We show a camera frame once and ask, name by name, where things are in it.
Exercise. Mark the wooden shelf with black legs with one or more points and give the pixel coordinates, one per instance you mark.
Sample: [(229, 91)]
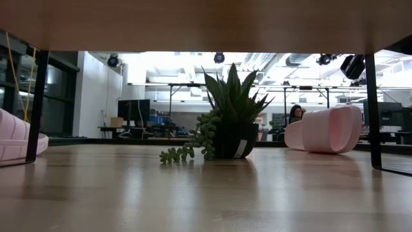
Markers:
[(206, 25)]

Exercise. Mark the black table edge frame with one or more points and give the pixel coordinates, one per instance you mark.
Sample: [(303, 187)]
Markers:
[(128, 141)]

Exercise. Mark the black computer monitor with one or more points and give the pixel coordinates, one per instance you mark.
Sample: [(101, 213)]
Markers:
[(133, 109)]

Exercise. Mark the pink rubber slide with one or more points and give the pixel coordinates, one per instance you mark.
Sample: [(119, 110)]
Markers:
[(325, 132), (13, 135)]

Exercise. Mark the cardboard box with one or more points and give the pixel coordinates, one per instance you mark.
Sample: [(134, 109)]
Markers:
[(116, 122)]

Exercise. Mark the person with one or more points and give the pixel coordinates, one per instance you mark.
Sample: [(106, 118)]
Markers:
[(296, 113)]

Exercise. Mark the black ceiling lamp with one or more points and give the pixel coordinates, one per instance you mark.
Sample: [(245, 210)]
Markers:
[(113, 60), (325, 59), (219, 58)]

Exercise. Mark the succulent plant in black pot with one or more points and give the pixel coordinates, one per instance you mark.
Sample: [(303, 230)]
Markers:
[(235, 138)]

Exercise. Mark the dark wide monitor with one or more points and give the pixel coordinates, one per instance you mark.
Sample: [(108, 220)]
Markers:
[(386, 114)]

